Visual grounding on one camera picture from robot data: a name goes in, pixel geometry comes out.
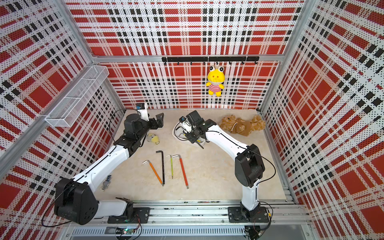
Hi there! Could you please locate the long black hex key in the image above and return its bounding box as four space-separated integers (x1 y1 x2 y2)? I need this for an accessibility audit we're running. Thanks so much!
156 150 165 186

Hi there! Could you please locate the green circuit board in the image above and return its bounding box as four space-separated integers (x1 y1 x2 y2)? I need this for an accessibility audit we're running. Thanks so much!
116 228 136 236

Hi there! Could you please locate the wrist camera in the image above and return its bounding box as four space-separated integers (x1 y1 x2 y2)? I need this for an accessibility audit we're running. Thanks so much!
136 103 149 122
179 116 192 133

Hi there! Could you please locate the green handled hex key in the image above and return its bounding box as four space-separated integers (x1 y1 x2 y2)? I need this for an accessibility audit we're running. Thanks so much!
166 155 174 179

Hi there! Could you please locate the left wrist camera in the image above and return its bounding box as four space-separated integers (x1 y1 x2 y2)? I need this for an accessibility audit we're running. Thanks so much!
136 103 149 122

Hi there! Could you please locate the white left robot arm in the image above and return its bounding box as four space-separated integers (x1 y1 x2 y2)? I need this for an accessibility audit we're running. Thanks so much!
54 111 164 225

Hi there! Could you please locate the orange handled hex key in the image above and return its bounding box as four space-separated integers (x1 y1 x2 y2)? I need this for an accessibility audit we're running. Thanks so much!
142 160 164 186

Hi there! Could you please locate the black hook rail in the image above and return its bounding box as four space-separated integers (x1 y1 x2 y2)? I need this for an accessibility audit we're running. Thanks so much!
162 56 260 64

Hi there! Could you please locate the aluminium mounting rail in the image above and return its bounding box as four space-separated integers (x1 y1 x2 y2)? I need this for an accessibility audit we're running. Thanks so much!
60 200 316 240

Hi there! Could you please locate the white wire mesh basket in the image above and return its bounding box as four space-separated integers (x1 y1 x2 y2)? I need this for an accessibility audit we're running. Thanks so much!
45 65 109 128

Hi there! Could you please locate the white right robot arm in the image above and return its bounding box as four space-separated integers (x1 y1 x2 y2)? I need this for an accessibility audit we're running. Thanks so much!
179 111 265 212

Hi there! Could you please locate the small grey yellow plush toy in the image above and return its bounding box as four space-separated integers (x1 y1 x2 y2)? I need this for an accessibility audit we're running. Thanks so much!
147 133 160 145

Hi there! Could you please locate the yellow frog plush toy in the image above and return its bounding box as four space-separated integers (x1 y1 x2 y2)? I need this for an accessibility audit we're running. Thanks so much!
206 66 225 97

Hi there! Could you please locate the brown teddy bear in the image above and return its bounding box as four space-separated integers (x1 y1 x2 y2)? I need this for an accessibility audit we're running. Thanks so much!
219 115 266 137

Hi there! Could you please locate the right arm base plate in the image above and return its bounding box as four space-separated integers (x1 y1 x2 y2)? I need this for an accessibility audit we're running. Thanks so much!
228 207 270 224

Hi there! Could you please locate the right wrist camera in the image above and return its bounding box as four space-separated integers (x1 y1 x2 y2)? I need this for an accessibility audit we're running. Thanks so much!
179 116 192 133

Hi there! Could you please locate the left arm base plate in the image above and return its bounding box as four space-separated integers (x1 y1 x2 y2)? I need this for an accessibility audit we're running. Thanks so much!
107 207 151 224

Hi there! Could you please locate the red handled hex key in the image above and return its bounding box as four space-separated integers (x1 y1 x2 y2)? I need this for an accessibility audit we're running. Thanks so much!
172 155 189 190

